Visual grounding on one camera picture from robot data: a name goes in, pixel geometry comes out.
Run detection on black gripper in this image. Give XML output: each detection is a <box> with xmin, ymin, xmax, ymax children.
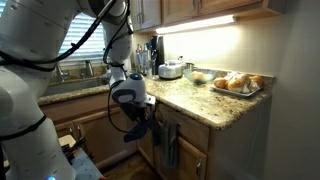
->
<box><xmin>119</xmin><ymin>99</ymin><xmax>157</xmax><ymax>127</ymax></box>

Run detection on blue terry towel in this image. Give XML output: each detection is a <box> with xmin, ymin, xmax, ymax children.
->
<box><xmin>123</xmin><ymin>111</ymin><xmax>158</xmax><ymax>144</ymax></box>

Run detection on narrow wooden cabinet door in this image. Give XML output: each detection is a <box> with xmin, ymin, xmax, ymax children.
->
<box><xmin>136</xmin><ymin>129</ymin><xmax>155</xmax><ymax>166</ymax></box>

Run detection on grey hanging towel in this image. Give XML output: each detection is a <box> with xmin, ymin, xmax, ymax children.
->
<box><xmin>159</xmin><ymin>119</ymin><xmax>181</xmax><ymax>169</ymax></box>

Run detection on wooden sink cabinet door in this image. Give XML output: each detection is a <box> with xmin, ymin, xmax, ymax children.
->
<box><xmin>72</xmin><ymin>105</ymin><xmax>138</xmax><ymax>165</ymax></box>

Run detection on wide wooden cabinet door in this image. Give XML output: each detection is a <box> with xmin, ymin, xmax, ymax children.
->
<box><xmin>154</xmin><ymin>136</ymin><xmax>208</xmax><ymax>180</ymax></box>

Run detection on pale upper cabinet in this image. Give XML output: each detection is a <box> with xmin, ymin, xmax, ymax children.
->
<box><xmin>129</xmin><ymin>0</ymin><xmax>163</xmax><ymax>33</ymax></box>

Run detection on under-cabinet light strip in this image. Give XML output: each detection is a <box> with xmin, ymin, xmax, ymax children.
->
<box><xmin>155</xmin><ymin>14</ymin><xmax>238</xmax><ymax>35</ymax></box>

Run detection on wooden upper cabinet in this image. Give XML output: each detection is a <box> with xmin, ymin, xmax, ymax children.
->
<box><xmin>161</xmin><ymin>0</ymin><xmax>288</xmax><ymax>27</ymax></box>

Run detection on wide wooden drawer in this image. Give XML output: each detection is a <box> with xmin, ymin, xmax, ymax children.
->
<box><xmin>156</xmin><ymin>102</ymin><xmax>211</xmax><ymax>153</ymax></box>

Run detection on clear bottle metal cap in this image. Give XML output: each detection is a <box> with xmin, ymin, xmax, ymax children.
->
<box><xmin>142</xmin><ymin>43</ymin><xmax>153</xmax><ymax>76</ymax></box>

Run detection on blue bottle red band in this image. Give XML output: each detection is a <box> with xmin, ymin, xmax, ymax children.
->
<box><xmin>134</xmin><ymin>43</ymin><xmax>144</xmax><ymax>72</ymax></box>

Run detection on wooden sink front panel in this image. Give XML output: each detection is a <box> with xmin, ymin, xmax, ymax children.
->
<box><xmin>39</xmin><ymin>92</ymin><xmax>118</xmax><ymax>124</ymax></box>

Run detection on black coffee maker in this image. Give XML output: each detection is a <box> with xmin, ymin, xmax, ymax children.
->
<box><xmin>149</xmin><ymin>35</ymin><xmax>165</xmax><ymax>76</ymax></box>

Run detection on yellow fruit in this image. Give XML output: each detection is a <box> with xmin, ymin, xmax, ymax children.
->
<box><xmin>190</xmin><ymin>70</ymin><xmax>206</xmax><ymax>83</ymax></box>

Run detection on metal soap dispenser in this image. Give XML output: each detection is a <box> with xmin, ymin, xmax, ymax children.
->
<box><xmin>84</xmin><ymin>59</ymin><xmax>95</xmax><ymax>78</ymax></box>

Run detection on black orange clamps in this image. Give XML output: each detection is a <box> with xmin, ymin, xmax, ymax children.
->
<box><xmin>62</xmin><ymin>137</ymin><xmax>92</xmax><ymax>163</ymax></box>

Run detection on glass fruit bowl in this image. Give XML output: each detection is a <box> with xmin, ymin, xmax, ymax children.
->
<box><xmin>183</xmin><ymin>68</ymin><xmax>218</xmax><ymax>84</ymax></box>

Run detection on white perforated board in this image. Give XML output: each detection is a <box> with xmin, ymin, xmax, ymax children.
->
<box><xmin>58</xmin><ymin>134</ymin><xmax>108</xmax><ymax>180</ymax></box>

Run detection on steel kitchen sink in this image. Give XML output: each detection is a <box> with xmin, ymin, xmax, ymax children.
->
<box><xmin>43</xmin><ymin>77</ymin><xmax>111</xmax><ymax>98</ymax></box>

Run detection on brown onion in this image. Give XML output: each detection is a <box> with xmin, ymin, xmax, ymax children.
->
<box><xmin>213</xmin><ymin>77</ymin><xmax>229</xmax><ymax>90</ymax></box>
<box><xmin>249</xmin><ymin>75</ymin><xmax>265</xmax><ymax>88</ymax></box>
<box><xmin>227</xmin><ymin>76</ymin><xmax>247</xmax><ymax>93</ymax></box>

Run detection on white rectangular plate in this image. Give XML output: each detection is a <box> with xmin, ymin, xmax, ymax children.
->
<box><xmin>209</xmin><ymin>83</ymin><xmax>263</xmax><ymax>98</ymax></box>

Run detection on chrome kitchen faucet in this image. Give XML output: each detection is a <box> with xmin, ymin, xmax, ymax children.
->
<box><xmin>54</xmin><ymin>63</ymin><xmax>70</xmax><ymax>83</ymax></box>

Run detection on white window blinds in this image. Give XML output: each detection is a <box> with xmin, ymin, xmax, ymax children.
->
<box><xmin>58</xmin><ymin>12</ymin><xmax>106</xmax><ymax>62</ymax></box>

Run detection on white garlic bulb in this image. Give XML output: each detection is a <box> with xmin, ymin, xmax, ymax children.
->
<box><xmin>241</xmin><ymin>81</ymin><xmax>261</xmax><ymax>94</ymax></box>

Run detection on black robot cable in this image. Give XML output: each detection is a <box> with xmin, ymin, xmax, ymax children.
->
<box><xmin>0</xmin><ymin>0</ymin><xmax>141</xmax><ymax>134</ymax></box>

